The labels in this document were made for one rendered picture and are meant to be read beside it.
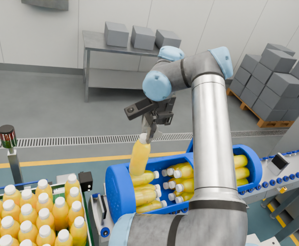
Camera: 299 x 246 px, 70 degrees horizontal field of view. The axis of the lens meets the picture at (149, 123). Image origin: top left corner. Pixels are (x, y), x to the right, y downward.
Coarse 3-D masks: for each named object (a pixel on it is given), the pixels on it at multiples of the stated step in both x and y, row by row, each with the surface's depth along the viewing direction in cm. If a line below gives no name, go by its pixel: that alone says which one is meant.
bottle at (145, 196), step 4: (144, 188) 105; (148, 188) 105; (136, 192) 101; (140, 192) 101; (144, 192) 102; (148, 192) 102; (152, 192) 103; (156, 192) 105; (136, 196) 99; (140, 196) 100; (144, 196) 100; (148, 196) 101; (152, 196) 102; (156, 196) 105; (136, 200) 98; (140, 200) 99; (144, 200) 100; (148, 200) 101; (152, 200) 103; (136, 204) 99; (140, 204) 100; (144, 204) 101
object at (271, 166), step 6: (276, 156) 161; (282, 156) 159; (270, 162) 167; (276, 162) 161; (282, 162) 157; (288, 162) 155; (270, 168) 167; (276, 168) 163; (282, 168) 159; (276, 174) 163
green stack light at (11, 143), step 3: (15, 138) 103; (3, 141) 100; (6, 141) 100; (9, 141) 101; (12, 141) 102; (15, 141) 104; (3, 144) 101; (6, 144) 101; (9, 144) 102; (12, 144) 103; (15, 144) 104; (6, 147) 102; (9, 147) 103
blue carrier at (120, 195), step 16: (240, 144) 138; (160, 160) 110; (176, 160) 130; (192, 160) 113; (256, 160) 127; (112, 176) 100; (128, 176) 96; (160, 176) 129; (256, 176) 125; (112, 192) 102; (128, 192) 92; (112, 208) 105; (128, 208) 91; (160, 208) 100; (176, 208) 106
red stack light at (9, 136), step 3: (12, 132) 100; (0, 135) 98; (3, 135) 98; (6, 135) 98; (9, 135) 99; (12, 135) 100; (15, 135) 103; (0, 138) 99; (3, 138) 99; (6, 138) 99; (9, 138) 100; (12, 138) 101
